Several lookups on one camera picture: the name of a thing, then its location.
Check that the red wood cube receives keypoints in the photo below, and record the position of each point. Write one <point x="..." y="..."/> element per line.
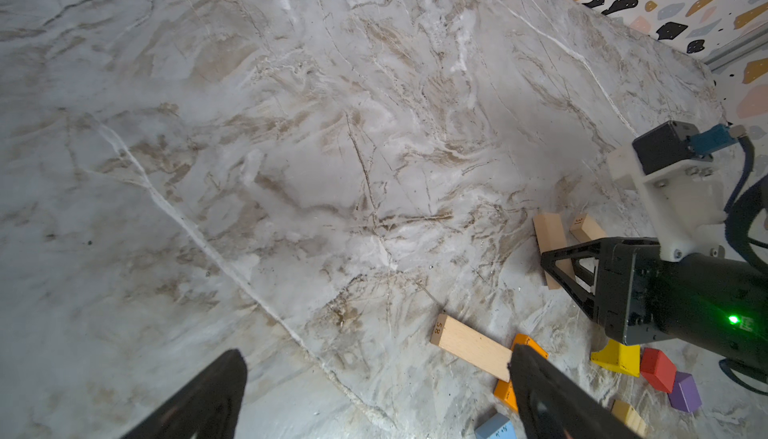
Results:
<point x="658" y="370"/>

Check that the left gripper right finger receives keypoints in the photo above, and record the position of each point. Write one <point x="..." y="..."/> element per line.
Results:
<point x="553" y="406"/>

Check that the right corner aluminium profile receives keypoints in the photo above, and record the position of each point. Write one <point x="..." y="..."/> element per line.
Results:
<point x="722" y="58"/>

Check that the small natural wood cube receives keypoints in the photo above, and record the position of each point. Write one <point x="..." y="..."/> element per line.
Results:
<point x="626" y="414"/>

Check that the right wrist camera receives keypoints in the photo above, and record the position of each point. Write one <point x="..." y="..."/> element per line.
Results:
<point x="672" y="169"/>

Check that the yellow wood block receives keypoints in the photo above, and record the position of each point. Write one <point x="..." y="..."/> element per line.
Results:
<point x="619" y="358"/>

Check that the orange wood block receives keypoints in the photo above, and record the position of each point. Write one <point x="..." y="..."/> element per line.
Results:
<point x="505" y="389"/>

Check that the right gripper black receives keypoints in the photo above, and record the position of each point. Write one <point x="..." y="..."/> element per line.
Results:
<point x="716" y="304"/>

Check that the natural wood plank block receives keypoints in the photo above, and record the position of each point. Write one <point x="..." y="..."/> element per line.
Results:
<point x="585" y="228"/>
<point x="460" y="340"/>
<point x="550" y="235"/>

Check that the blue wood block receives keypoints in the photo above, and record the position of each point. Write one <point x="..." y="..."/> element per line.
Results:
<point x="497" y="426"/>

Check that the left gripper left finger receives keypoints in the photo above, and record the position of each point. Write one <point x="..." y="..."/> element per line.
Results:
<point x="208" y="406"/>

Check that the purple wood cube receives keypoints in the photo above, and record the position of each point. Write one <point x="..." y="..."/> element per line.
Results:
<point x="685" y="395"/>

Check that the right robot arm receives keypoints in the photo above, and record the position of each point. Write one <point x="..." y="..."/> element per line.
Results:
<point x="737" y="226"/>

